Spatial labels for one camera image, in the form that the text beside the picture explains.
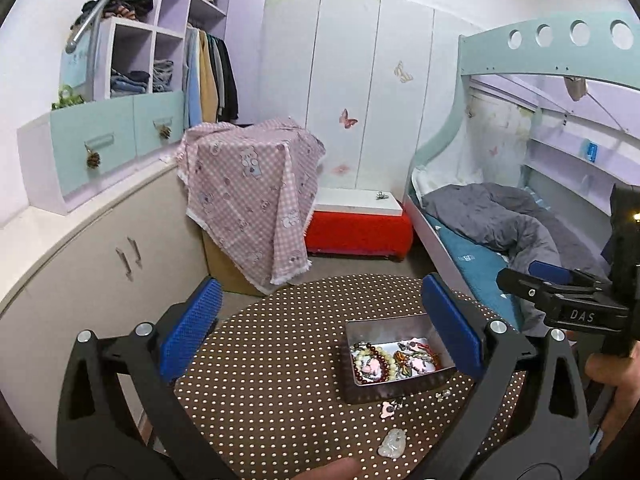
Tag brown polka dot tablecloth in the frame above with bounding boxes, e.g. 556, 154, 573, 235
175, 274, 473, 479

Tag grey duvet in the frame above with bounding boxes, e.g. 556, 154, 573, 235
420, 182, 605, 336

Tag pink checkered cloth cover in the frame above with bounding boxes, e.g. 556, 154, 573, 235
176, 119, 326, 294

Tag white jade pendant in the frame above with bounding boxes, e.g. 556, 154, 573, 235
378, 428, 407, 460

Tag mint green bunk bed frame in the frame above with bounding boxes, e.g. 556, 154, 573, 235
404, 13, 639, 299

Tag red storage ottoman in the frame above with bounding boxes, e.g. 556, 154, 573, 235
305, 188, 413, 261

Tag white wardrobe doors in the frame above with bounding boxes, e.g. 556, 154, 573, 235
257, 0, 479, 197

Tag mint drawer unit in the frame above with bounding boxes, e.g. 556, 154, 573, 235
17, 91, 184, 216

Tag right hand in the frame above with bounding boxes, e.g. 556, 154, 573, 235
586, 341, 640, 452

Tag dark metal jewelry box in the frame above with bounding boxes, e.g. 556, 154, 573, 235
338, 314, 457, 404

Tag lilac open shelf wardrobe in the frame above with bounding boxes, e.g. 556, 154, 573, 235
60, 0, 265, 125

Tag silver small earrings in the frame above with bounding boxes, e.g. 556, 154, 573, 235
434, 388, 452, 402

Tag pink hair clip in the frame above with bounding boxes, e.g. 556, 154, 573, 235
380, 400, 398, 419

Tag dark red bead bracelet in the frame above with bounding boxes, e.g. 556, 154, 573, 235
350, 342, 396, 386

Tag hanging clothes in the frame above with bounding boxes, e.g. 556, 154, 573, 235
182, 26, 239, 128

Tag teal bed sheet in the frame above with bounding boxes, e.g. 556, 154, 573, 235
425, 214, 523, 330

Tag beige low cabinet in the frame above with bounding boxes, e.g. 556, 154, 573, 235
1, 169, 207, 460

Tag left hand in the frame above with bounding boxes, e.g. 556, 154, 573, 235
293, 457, 361, 480

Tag red cord necklace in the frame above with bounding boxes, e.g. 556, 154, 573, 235
399, 338, 444, 373

